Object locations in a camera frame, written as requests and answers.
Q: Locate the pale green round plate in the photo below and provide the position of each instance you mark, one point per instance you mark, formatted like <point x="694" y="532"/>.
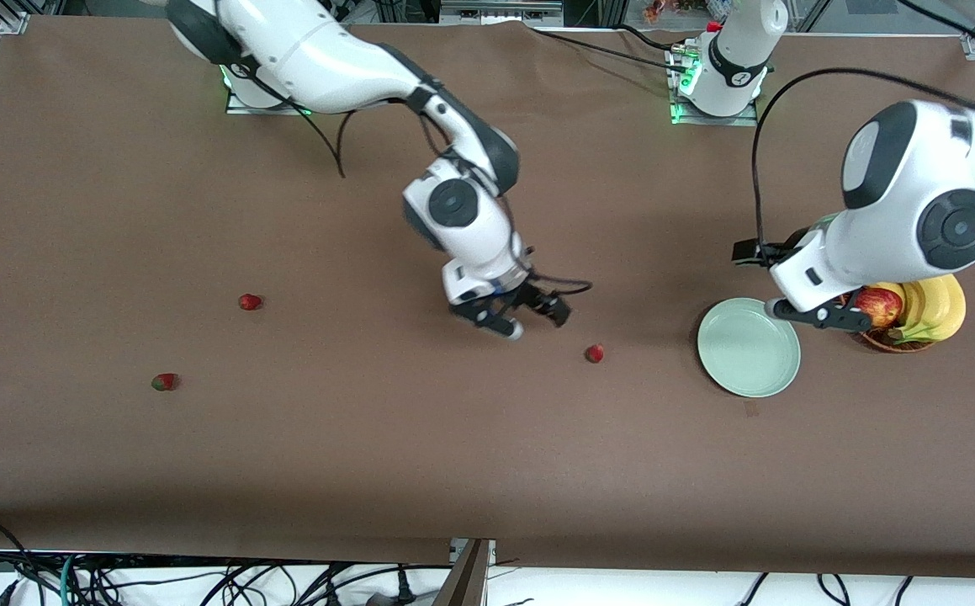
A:
<point x="748" y="353"/>

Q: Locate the brown table cover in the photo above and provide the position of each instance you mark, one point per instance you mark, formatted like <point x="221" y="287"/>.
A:
<point x="285" y="236"/>

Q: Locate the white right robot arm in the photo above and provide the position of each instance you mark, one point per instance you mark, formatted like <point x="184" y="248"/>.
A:
<point x="327" y="59"/>

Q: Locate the brown wicker basket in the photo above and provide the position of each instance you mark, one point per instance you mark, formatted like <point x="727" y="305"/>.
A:
<point x="882" y="341"/>

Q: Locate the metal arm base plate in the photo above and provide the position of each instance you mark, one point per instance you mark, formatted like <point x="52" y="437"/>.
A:
<point x="706" y="120"/>
<point x="239" y="105"/>

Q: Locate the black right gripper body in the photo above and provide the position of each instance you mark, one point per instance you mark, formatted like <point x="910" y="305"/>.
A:
<point x="531" y="295"/>

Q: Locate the red apple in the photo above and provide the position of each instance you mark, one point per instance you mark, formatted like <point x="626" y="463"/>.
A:
<point x="882" y="305"/>

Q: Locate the aluminium frame corner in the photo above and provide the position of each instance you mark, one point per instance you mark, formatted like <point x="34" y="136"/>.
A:
<point x="14" y="21"/>

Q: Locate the red strawberry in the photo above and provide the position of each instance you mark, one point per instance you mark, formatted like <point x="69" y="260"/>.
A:
<point x="594" y="353"/>
<point x="250" y="301"/>
<point x="164" y="382"/>

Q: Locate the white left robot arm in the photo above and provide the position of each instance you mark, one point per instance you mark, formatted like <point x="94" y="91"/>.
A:
<point x="916" y="194"/>

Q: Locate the metal rail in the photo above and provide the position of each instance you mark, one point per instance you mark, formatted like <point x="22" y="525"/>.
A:
<point x="500" y="13"/>

